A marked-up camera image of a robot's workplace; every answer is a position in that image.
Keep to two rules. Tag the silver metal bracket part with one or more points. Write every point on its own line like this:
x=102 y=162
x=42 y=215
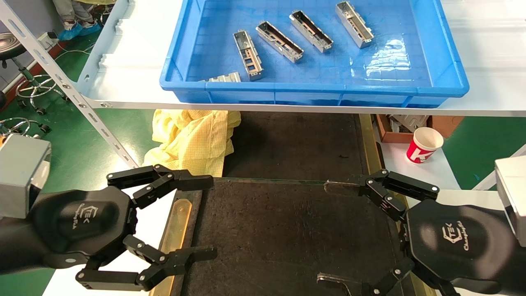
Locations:
x=279 y=41
x=226 y=77
x=354 y=24
x=248 y=55
x=311 y=31

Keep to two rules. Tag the person in grey trousers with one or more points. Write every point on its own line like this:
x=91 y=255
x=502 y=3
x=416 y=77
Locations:
x=68 y=10

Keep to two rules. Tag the large blue plastic tray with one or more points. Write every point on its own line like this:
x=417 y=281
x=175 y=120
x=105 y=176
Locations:
x=328 y=70

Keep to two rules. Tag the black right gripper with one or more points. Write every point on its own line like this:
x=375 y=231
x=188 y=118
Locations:
x=456 y=242

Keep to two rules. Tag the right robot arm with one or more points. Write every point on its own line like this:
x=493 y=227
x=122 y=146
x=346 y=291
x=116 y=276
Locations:
x=521 y=269

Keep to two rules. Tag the white low shelf board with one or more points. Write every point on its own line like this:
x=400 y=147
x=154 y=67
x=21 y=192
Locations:
x=394 y=168

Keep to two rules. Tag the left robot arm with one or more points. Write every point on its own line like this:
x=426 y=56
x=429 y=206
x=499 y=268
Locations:
x=16 y=246

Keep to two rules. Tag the black stool chrome base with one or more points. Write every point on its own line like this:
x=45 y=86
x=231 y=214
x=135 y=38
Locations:
x=10 y=45

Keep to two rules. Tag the white power strip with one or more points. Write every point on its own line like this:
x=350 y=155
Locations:
x=48 y=40

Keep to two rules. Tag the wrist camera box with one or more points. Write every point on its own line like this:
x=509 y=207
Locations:
x=20 y=172
x=513 y=193

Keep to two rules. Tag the grey metal plate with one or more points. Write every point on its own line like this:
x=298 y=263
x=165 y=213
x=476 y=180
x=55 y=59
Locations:
x=411 y=122

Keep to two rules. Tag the red and white paper cup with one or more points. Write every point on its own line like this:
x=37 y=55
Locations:
x=423 y=148

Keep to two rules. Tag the yellow checked cloth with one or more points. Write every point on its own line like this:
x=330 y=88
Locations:
x=193 y=139

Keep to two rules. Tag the brown cardboard box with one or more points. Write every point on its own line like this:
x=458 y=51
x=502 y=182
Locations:
x=446 y=123

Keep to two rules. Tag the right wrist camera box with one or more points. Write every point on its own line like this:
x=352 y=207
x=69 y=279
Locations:
x=513 y=193

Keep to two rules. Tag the white metal shelf rack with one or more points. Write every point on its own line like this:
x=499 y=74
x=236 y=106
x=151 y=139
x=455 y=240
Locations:
x=135 y=61

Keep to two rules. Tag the blue shoe cover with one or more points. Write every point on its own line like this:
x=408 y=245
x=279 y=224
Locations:
x=90 y=28
x=70 y=32

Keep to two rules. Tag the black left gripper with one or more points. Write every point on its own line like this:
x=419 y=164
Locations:
x=82 y=222

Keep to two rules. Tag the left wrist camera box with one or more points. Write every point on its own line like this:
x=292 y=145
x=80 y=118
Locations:
x=20 y=172

